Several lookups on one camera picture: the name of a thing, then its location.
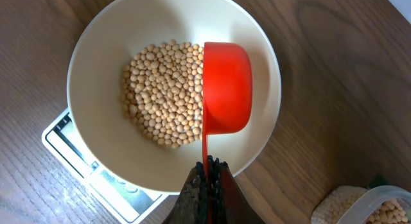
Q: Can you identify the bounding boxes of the soybeans in bowl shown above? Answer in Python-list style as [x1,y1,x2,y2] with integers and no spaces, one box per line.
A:
[121,40,205,149]

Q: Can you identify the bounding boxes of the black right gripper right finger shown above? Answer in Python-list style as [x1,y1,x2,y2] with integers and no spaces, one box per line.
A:
[210,156,265,224]

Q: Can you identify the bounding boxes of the yellow soybeans pile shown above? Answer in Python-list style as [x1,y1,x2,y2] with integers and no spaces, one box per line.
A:
[313,187,410,224]

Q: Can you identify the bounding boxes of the white digital kitchen scale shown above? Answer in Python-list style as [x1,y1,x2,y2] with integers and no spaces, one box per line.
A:
[42,108,168,224]

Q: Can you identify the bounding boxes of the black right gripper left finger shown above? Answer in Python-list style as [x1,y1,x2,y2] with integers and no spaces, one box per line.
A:
[163,162,207,224]

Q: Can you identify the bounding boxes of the clear plastic container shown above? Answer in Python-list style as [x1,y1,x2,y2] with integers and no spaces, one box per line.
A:
[310,184,411,224]

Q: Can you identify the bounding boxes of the red plastic measuring scoop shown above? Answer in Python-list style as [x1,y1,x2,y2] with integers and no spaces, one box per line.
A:
[202,42,252,223]

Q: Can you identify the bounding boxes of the white round bowl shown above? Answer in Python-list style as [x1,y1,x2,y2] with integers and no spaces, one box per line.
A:
[67,0,281,194]

